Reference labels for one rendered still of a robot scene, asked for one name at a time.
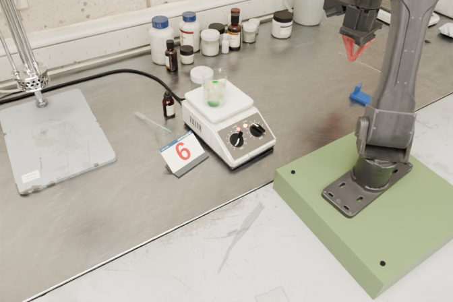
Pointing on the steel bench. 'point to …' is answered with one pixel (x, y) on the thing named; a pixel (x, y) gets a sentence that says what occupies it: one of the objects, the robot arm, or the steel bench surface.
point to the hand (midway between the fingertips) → (352, 57)
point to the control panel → (251, 142)
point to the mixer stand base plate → (53, 141)
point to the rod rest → (360, 96)
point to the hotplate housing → (205, 128)
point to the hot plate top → (237, 102)
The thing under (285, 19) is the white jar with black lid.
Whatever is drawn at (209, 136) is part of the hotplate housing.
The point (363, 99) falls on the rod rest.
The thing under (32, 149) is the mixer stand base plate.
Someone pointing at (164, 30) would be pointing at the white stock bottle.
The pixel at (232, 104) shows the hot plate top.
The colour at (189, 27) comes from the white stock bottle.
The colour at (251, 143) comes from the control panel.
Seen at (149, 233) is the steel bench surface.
